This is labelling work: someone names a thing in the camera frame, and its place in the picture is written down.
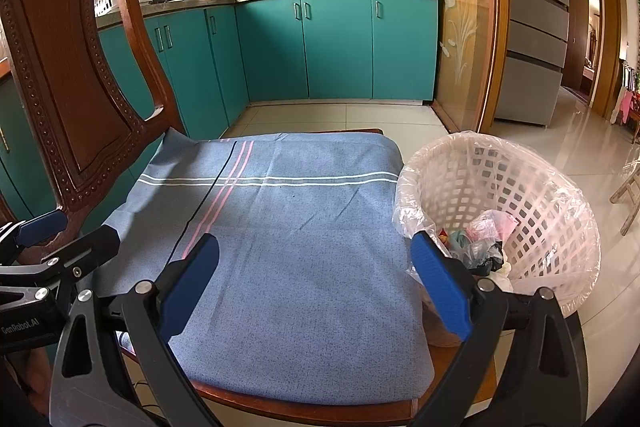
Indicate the blue striped cloth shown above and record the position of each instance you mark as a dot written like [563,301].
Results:
[300,257]

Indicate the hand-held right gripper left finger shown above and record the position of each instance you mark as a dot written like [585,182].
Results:
[187,292]

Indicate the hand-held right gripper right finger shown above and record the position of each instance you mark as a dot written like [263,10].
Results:
[442,287]

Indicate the black plastic bag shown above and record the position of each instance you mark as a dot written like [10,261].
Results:
[492,257]

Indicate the pink hanging garment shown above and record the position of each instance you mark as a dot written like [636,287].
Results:
[625,107]

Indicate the white plastic lattice basket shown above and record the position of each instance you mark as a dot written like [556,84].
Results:
[550,217]

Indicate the glass door with wooden frame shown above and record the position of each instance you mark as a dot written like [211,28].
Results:
[460,47]

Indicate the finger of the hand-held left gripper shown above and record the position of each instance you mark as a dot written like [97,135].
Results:
[92,249]
[42,227]

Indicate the carved wooden chair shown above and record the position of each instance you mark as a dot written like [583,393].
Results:
[65,82]

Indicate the grey refrigerator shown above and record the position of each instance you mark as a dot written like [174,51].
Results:
[535,37]

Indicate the small wooden stool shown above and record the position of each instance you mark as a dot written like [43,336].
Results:
[627,192]

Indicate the brown wooden door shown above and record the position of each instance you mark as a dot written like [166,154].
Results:
[575,42]

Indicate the pink plastic bag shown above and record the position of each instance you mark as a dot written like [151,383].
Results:
[495,222]

